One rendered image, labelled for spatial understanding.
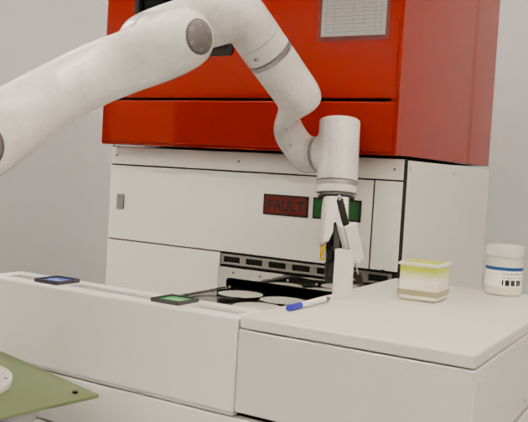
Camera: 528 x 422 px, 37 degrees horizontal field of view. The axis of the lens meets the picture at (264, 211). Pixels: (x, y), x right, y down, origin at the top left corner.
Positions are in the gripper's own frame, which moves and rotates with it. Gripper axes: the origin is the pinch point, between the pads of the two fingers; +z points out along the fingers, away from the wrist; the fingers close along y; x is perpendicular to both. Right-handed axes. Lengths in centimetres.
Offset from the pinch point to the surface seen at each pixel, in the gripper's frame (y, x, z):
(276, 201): -22.4, -11.6, -16.0
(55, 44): -253, -130, -117
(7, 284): 19, -59, 6
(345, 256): 23.4, -0.1, -2.4
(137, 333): 33.6, -33.5, 11.9
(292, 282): -21.2, -7.0, 2.6
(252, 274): -26.6, -16.3, 1.2
